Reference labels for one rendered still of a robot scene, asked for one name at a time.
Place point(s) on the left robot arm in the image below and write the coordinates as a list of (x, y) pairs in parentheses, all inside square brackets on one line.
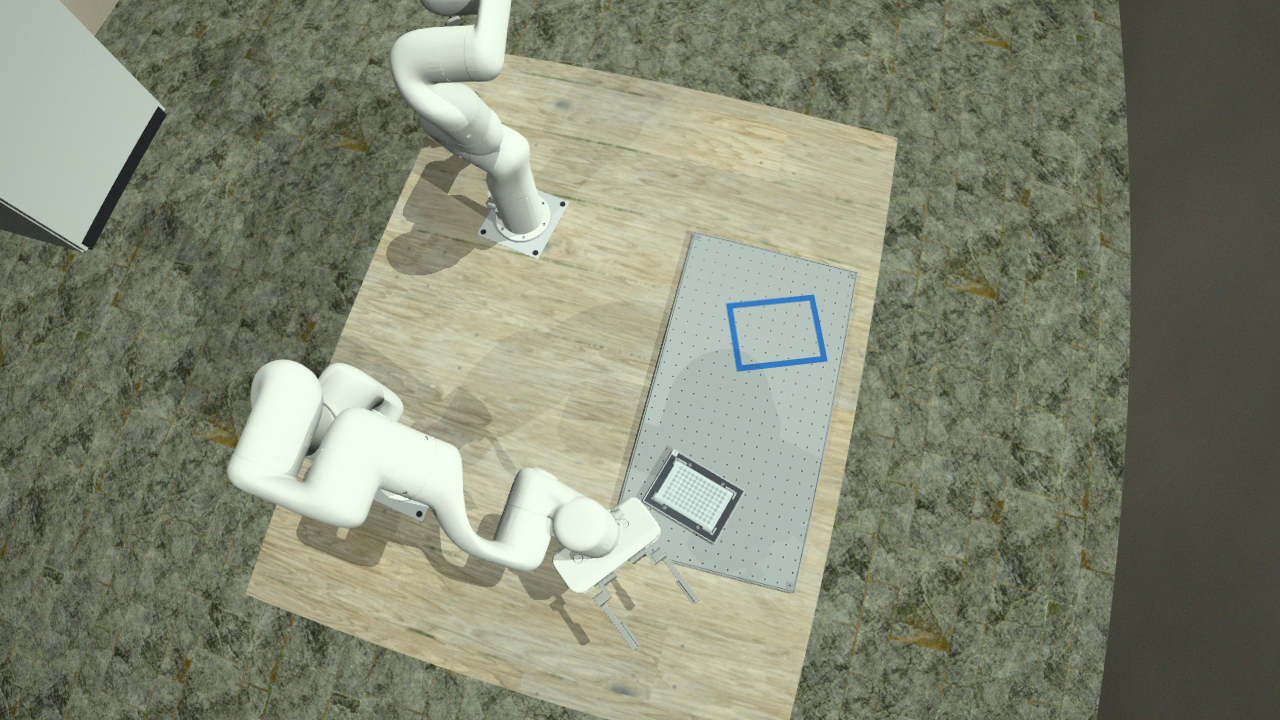
[(427, 66)]

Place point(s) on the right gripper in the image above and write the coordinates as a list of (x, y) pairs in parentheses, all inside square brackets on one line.
[(637, 529)]

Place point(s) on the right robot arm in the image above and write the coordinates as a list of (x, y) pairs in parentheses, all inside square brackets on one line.
[(363, 451)]

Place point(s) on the blue tape rectangle outline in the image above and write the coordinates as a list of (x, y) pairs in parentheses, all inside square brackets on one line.
[(740, 367)]

